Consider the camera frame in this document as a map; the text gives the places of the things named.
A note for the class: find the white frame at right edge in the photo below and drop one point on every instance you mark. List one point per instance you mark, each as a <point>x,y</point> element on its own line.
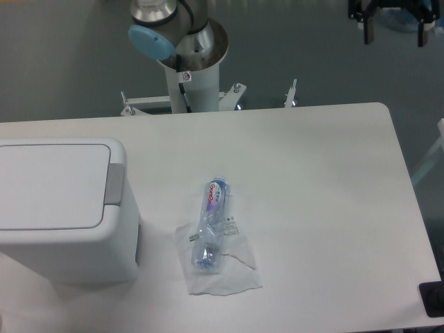
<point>430,159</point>

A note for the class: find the clear plastic bag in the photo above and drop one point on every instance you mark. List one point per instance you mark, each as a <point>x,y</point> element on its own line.
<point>237,271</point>

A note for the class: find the white plastic trash can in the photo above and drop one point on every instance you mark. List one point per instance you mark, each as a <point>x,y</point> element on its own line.
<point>105,253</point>

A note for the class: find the clear plastic water bottle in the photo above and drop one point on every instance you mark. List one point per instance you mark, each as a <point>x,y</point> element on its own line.
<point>206,253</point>

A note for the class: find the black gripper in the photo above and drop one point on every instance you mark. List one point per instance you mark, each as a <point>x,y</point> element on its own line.
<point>424,12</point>

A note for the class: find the black clamp at table edge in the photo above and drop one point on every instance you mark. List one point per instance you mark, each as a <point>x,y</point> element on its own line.
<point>432,298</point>

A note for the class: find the silver robot arm blue cap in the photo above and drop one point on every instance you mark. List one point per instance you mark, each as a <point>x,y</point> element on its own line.
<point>160,26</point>

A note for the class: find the white metal base frame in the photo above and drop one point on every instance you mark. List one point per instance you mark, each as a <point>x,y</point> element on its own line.
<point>227,101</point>

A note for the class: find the white trash can lid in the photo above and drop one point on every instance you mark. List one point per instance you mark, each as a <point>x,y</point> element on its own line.
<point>53,186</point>

